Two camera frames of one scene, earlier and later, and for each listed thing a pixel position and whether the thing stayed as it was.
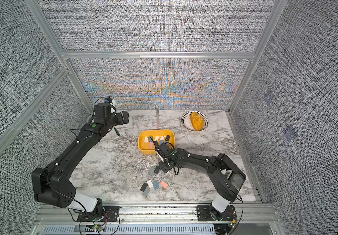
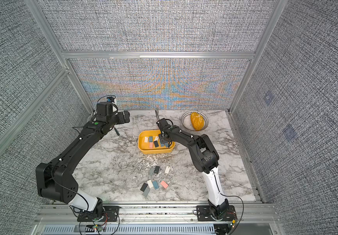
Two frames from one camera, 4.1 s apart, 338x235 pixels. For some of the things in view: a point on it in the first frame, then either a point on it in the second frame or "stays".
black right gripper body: [164, 165] → [161, 138]
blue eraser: [156, 185] stays
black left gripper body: [119, 120] stays
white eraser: [150, 183] stays
